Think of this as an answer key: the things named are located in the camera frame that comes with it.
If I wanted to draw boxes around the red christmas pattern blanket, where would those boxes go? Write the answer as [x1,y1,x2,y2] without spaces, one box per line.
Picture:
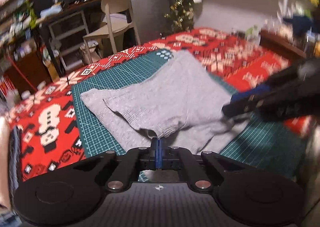
[6,28,313,180]

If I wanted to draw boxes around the beige plastic chair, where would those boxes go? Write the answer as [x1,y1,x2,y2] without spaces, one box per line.
[83,0,141,63]

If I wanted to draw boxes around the grey polo shirt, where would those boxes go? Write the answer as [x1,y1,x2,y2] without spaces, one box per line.
[80,50,249,154]

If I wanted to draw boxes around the dark desk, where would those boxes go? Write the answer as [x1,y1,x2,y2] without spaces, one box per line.
[36,0,101,77]

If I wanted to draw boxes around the small christmas tree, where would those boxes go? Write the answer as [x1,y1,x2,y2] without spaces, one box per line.
[164,0,194,33]

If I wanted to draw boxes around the wooden drawer chest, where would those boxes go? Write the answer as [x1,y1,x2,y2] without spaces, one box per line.
[4,51,52,94]

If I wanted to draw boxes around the person left hand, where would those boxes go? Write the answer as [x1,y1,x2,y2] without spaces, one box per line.
[0,117,11,213]

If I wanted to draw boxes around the red broom handle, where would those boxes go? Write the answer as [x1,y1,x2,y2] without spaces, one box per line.
[6,56,37,92]

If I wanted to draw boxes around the folded blue jeans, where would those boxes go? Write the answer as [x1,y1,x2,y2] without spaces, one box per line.
[8,126,22,211]

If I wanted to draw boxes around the dark wooden side cabinet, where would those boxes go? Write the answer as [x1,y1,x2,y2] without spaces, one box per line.
[259,29,306,62]

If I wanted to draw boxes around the white drawer unit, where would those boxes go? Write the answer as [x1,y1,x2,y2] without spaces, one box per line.
[48,10,89,74]

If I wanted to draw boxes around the dark blue cloth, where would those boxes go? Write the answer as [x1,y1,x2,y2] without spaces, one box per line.
[282,16,318,37]

